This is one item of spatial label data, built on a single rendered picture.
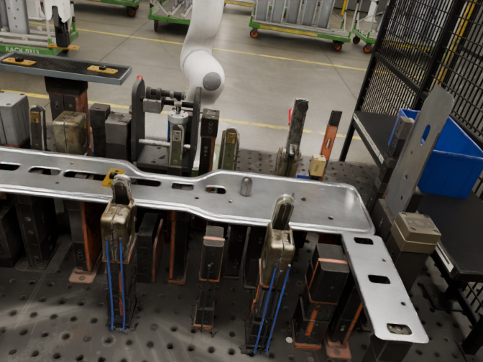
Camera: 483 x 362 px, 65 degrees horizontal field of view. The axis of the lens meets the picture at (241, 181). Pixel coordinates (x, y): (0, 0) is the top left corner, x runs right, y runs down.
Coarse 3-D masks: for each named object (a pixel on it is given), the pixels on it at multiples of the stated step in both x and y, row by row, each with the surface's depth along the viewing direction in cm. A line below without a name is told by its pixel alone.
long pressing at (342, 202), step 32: (0, 160) 97; (32, 160) 99; (64, 160) 101; (96, 160) 104; (32, 192) 89; (64, 192) 90; (96, 192) 92; (160, 192) 95; (192, 192) 97; (256, 192) 101; (288, 192) 103; (320, 192) 105; (352, 192) 107; (256, 224) 90; (320, 224) 93; (352, 224) 95
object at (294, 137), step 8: (296, 104) 103; (304, 104) 100; (296, 112) 105; (304, 112) 101; (296, 120) 106; (304, 120) 105; (296, 128) 106; (288, 136) 107; (296, 136) 107; (288, 144) 107; (296, 144) 108; (296, 152) 108; (296, 160) 109
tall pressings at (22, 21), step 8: (0, 0) 435; (8, 0) 415; (16, 0) 416; (24, 0) 422; (0, 8) 439; (8, 8) 419; (16, 8) 420; (24, 8) 426; (0, 16) 429; (8, 16) 424; (16, 16) 424; (24, 16) 428; (0, 24) 433; (8, 24) 434; (16, 24) 428; (24, 24) 431; (16, 32) 433; (24, 32) 434
